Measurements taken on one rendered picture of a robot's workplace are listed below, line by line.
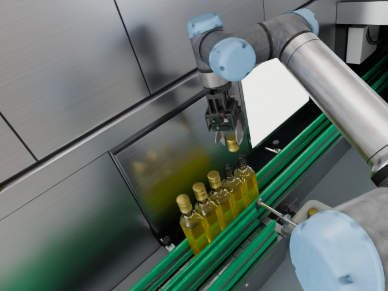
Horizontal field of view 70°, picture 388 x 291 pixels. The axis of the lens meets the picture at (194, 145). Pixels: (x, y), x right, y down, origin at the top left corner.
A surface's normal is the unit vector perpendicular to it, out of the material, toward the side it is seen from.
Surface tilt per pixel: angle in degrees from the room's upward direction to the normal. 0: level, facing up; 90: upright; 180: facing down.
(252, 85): 90
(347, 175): 0
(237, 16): 90
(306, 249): 82
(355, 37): 90
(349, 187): 0
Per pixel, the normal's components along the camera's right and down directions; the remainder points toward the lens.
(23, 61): 0.63, 0.33
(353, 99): -0.48, -0.33
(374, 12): -0.73, 0.55
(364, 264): -0.09, -0.40
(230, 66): 0.31, 0.53
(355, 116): -0.78, -0.04
